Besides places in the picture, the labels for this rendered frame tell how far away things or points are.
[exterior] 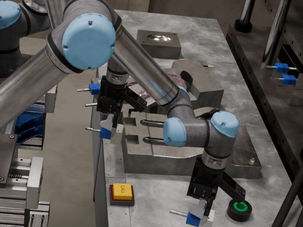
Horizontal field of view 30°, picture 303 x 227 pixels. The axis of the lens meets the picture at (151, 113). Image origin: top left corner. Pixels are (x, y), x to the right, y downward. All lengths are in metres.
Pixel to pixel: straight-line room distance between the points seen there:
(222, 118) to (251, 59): 1.51
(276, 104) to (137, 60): 1.29
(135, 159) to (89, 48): 0.81
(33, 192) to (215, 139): 0.55
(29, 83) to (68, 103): 2.44
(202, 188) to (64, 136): 1.96
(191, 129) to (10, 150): 0.55
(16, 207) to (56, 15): 0.58
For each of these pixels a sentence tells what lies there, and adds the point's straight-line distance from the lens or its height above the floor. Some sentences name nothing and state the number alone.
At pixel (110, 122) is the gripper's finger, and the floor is 1.00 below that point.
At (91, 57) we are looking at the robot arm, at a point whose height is 1.50.
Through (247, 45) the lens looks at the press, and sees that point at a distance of 3.12.
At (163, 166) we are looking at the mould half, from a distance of 2.02.
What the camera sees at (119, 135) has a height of 0.94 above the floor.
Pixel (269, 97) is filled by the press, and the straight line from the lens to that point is 2.69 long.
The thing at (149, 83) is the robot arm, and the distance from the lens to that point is 1.50.
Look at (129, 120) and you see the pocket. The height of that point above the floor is 0.87.
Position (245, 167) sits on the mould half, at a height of 0.85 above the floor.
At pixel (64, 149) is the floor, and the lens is 3.37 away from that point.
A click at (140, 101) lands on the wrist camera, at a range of 1.88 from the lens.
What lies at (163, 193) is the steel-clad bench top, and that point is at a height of 0.80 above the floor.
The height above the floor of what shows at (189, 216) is 0.94.
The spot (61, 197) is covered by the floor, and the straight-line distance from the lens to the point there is 3.07.
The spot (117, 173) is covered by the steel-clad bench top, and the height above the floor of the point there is 0.80.
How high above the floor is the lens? 2.11
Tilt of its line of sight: 34 degrees down
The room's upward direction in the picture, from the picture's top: 11 degrees clockwise
